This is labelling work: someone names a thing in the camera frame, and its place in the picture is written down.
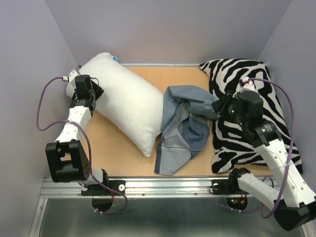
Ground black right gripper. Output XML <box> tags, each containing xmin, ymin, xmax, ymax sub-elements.
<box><xmin>210</xmin><ymin>89</ymin><xmax>247</xmax><ymax>126</ymax></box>

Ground white pillow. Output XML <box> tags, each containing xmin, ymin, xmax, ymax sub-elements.
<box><xmin>79</xmin><ymin>52</ymin><xmax>163</xmax><ymax>157</ymax></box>

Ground zebra striped pillow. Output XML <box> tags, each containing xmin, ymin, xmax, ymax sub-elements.
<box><xmin>199</xmin><ymin>58</ymin><xmax>290</xmax><ymax>173</ymax></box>

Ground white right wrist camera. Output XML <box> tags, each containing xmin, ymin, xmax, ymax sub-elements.
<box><xmin>236</xmin><ymin>77</ymin><xmax>255</xmax><ymax>93</ymax></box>

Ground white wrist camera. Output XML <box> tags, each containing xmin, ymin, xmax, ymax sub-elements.
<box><xmin>236</xmin><ymin>77</ymin><xmax>255</xmax><ymax>93</ymax></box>
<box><xmin>62</xmin><ymin>69</ymin><xmax>80</xmax><ymax>87</ymax></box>

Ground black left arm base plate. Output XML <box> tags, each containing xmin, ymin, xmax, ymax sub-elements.
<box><xmin>81</xmin><ymin>179</ymin><xmax>126</xmax><ymax>197</ymax></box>

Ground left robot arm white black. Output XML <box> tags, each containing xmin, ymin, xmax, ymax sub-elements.
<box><xmin>45</xmin><ymin>75</ymin><xmax>110</xmax><ymax>195</ymax></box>

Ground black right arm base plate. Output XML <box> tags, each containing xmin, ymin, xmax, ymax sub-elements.
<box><xmin>208</xmin><ymin>178</ymin><xmax>254</xmax><ymax>195</ymax></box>

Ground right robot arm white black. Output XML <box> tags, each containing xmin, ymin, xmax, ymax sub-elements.
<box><xmin>212</xmin><ymin>91</ymin><xmax>316</xmax><ymax>231</ymax></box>

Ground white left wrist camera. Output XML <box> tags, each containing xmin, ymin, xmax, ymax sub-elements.
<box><xmin>62</xmin><ymin>69</ymin><xmax>80</xmax><ymax>87</ymax></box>

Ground aluminium front rail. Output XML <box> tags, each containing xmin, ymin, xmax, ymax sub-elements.
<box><xmin>39</xmin><ymin>176</ymin><xmax>227</xmax><ymax>199</ymax></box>

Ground blue-grey pillowcase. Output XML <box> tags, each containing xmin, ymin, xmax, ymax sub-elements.
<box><xmin>155</xmin><ymin>85</ymin><xmax>219</xmax><ymax>176</ymax></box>

